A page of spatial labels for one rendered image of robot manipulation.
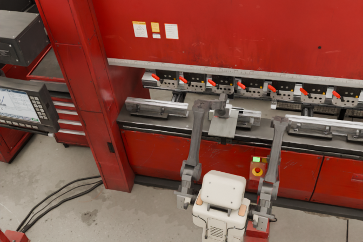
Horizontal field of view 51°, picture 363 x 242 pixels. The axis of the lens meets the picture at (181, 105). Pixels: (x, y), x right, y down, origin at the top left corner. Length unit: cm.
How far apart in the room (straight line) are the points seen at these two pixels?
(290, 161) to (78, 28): 177
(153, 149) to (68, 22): 130
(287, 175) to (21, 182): 251
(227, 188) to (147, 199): 172
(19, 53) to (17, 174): 214
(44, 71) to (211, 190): 210
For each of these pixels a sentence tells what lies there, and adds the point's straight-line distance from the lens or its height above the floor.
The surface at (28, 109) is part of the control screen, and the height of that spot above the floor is 142.
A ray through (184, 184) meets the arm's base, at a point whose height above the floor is 124.
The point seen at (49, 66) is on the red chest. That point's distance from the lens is 361.
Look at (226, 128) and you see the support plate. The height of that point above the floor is 100.
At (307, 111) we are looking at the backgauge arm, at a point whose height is 86.
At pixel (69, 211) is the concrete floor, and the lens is 371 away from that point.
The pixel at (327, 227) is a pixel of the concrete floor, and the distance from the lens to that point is 352.
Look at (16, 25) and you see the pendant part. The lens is 228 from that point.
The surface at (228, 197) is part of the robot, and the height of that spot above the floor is 133.
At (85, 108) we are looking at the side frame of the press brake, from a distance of 291.
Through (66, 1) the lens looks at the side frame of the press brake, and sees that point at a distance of 237.
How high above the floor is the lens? 300
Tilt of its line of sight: 44 degrees down
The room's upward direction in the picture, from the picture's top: 6 degrees counter-clockwise
